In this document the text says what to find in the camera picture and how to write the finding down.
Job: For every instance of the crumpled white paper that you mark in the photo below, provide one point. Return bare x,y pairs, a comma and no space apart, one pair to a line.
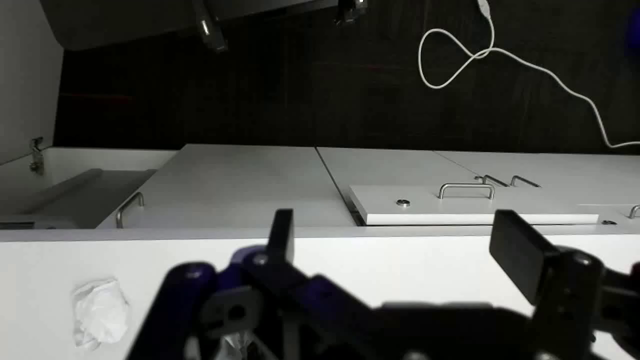
100,313

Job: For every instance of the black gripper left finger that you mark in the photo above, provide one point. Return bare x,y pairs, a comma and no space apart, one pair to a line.
281,240

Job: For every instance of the white drawer with metal handle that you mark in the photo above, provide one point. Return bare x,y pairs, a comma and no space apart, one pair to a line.
462,205

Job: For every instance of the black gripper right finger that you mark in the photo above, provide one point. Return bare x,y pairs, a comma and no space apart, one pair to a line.
521,250

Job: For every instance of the white cabinet door with handle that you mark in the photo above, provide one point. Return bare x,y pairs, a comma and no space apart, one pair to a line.
234,186

